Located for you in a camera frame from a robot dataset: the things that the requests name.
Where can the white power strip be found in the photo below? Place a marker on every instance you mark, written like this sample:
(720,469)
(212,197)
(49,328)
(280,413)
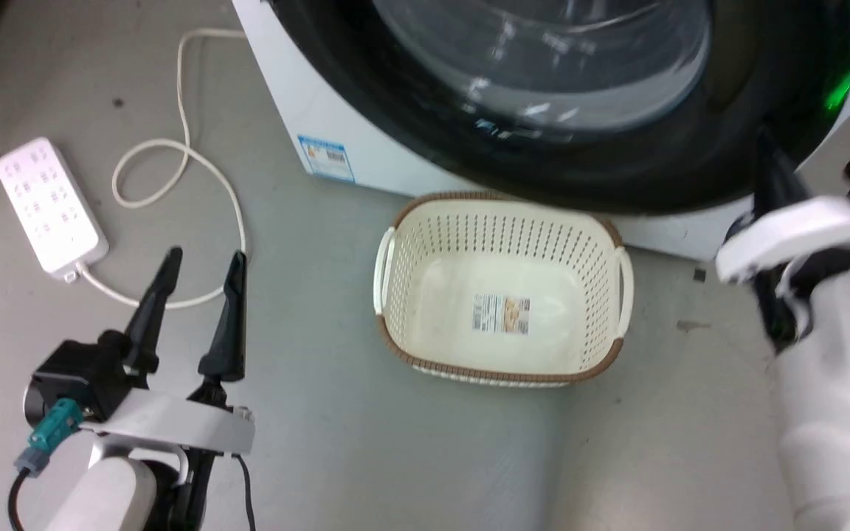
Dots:
(45,203)

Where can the black round washing machine door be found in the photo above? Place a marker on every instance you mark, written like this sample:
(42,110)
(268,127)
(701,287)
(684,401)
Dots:
(661,169)

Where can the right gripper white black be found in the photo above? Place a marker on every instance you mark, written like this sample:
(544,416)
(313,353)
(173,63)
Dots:
(794,232)

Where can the cream laundry basket brown rim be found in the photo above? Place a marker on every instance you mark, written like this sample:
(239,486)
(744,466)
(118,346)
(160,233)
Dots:
(425,243)

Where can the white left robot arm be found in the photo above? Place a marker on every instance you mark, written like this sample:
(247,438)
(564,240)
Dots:
(111,494)

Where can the blue energy label sticker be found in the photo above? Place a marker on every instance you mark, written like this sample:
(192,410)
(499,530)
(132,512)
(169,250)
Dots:
(327,157)

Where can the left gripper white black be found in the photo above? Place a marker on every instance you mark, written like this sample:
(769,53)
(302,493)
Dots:
(167,424)

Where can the white washing machine body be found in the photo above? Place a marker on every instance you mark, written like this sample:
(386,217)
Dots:
(285,96)

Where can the barcode label sticker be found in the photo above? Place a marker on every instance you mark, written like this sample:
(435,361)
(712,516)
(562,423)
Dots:
(501,314)

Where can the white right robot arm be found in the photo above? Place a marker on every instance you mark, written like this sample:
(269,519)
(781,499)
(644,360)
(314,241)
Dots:
(838,413)

